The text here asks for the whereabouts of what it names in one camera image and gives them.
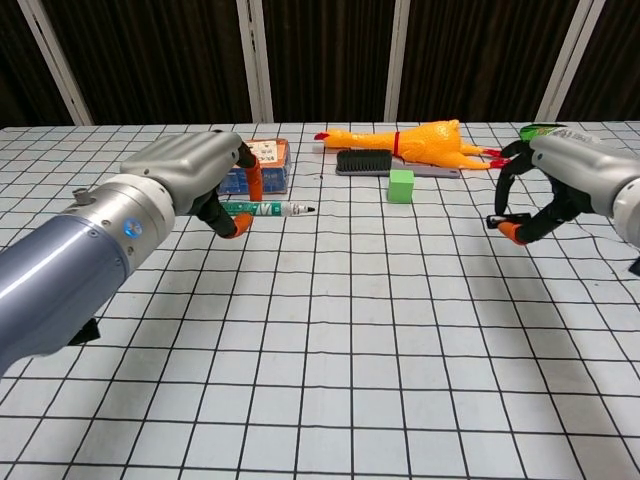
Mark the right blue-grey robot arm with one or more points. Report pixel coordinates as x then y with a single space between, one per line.
630 215

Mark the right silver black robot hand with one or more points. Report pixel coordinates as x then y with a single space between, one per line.
580 170

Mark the green foam cube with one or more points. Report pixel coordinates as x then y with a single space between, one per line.
401 187

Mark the white checkered tablecloth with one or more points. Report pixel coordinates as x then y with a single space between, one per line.
350 350

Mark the white green marker pen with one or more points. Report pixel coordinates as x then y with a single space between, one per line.
280 209

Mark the orange biscuit box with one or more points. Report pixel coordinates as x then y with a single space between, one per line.
272 170

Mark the white metal frame bar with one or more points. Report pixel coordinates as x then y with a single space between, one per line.
255 65
55 65
402 65
570 65

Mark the yellow rubber chicken toy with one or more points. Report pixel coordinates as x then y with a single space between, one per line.
430 142

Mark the green snack bag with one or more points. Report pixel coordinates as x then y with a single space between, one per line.
537 131

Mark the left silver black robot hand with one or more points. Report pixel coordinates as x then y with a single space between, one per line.
195 160

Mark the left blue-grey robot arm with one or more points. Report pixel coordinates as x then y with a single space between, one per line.
50 280

